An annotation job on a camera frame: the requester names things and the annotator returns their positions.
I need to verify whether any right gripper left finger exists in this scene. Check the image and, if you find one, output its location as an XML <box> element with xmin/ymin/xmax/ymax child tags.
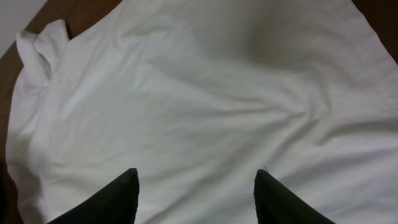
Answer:
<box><xmin>49</xmin><ymin>168</ymin><xmax>139</xmax><ymax>224</ymax></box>

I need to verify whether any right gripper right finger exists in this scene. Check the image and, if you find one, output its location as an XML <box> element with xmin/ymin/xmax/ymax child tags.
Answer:
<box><xmin>254</xmin><ymin>169</ymin><xmax>333</xmax><ymax>224</ymax></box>

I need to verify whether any white t-shirt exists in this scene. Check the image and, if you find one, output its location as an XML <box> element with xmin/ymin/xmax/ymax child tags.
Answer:
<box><xmin>6</xmin><ymin>0</ymin><xmax>397</xmax><ymax>223</ymax></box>

